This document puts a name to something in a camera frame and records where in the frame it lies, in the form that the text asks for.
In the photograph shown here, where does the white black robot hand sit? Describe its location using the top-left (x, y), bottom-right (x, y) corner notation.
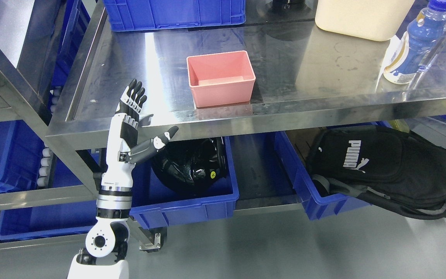
top-left (101, 79), bottom-right (178, 191)

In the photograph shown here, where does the pink plastic storage box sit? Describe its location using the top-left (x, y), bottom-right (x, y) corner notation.
top-left (186, 50), bottom-right (256, 108)

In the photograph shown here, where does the blue bin left shelf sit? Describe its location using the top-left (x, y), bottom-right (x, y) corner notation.
top-left (0, 120), bottom-right (44, 193)

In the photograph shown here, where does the stainless steel shelf rack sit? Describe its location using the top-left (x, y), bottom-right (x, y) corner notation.
top-left (0, 0), bottom-right (98, 249)

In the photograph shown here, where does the cream plastic container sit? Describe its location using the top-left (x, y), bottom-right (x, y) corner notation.
top-left (315, 0), bottom-right (414, 42)

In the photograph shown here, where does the black helmet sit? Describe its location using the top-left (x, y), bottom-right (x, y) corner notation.
top-left (151, 137), bottom-right (229, 196)

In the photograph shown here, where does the blue bin with helmet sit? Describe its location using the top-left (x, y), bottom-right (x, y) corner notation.
top-left (130, 136), bottom-right (240, 229)

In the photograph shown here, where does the blue crate on cart top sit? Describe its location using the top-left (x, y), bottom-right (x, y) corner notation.
top-left (103, 0), bottom-right (246, 32)

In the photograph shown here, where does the blue bin with backpack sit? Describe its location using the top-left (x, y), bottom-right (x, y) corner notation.
top-left (274, 122), bottom-right (391, 220)

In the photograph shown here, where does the stainless steel cart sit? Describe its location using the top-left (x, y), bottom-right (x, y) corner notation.
top-left (45, 0), bottom-right (446, 252)

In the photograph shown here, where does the black Puma backpack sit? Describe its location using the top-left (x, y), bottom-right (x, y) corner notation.
top-left (305, 125), bottom-right (446, 220)

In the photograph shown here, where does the blue drink bottle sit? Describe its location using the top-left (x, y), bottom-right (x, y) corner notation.
top-left (383, 0), bottom-right (446, 84)

